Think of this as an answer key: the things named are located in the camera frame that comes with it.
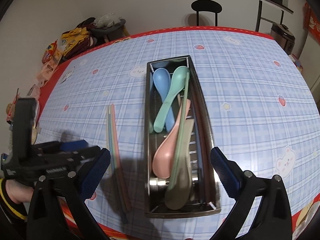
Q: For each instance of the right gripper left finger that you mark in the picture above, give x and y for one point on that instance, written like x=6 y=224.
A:
x=92 y=172

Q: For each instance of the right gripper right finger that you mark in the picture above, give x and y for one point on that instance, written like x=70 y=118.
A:
x=228 y=172

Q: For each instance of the pink chopstick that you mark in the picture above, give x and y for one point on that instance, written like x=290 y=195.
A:
x=123 y=185

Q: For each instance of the steel utensil tray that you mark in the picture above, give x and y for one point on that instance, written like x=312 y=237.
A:
x=204 y=197

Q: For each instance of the beige plastic spoon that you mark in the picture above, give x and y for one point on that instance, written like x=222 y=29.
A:
x=179 y=188

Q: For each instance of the pink plastic spoon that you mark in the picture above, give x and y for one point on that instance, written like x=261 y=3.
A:
x=163 y=158

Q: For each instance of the green plastic spoon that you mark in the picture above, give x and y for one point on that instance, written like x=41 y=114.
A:
x=180 y=79

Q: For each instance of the blue plastic spoon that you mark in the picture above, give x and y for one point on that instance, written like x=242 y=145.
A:
x=162 y=81

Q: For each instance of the beige chopstick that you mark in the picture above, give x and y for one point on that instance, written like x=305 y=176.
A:
x=110 y=147

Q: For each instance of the person's left hand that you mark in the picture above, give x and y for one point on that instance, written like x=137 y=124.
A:
x=18 y=192

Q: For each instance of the blue plaid table mat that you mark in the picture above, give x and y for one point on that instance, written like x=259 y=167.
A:
x=262 y=114

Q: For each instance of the yellow snack bags pile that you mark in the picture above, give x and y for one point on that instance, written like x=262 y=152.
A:
x=75 y=42

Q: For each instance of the brown rice cooker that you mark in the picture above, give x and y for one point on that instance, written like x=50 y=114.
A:
x=283 y=37

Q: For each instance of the black metal rack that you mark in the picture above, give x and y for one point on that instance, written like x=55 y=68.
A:
x=271 y=13

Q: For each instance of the black round stool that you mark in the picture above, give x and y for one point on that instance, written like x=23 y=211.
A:
x=206 y=6

